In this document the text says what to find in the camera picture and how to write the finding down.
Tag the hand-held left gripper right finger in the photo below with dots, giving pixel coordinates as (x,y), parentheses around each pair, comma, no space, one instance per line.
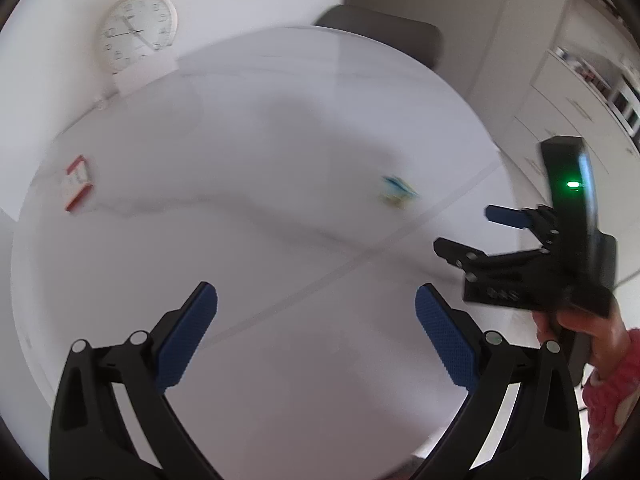
(445,340)

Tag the blue and yellow wrapper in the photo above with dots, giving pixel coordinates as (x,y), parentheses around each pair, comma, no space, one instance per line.
(397,190)

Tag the person's right hand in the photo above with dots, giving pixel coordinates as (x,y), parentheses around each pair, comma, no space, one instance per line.
(600,332)

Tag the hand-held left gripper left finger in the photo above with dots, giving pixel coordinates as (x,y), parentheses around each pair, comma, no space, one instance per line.
(187,340)

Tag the red and white small box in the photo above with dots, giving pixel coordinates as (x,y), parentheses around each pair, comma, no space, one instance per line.
(77,182)

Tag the shelf with books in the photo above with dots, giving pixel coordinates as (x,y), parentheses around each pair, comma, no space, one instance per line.
(615,75)

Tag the white drawer cabinet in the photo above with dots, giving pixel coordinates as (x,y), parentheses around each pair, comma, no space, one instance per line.
(565,110)

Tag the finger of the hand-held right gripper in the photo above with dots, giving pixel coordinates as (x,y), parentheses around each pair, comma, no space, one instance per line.
(460,255)
(505,216)

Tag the round white wall clock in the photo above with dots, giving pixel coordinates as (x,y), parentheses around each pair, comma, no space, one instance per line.
(137,30)

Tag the grey chair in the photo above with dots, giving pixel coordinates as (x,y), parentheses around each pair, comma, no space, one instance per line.
(390,30)

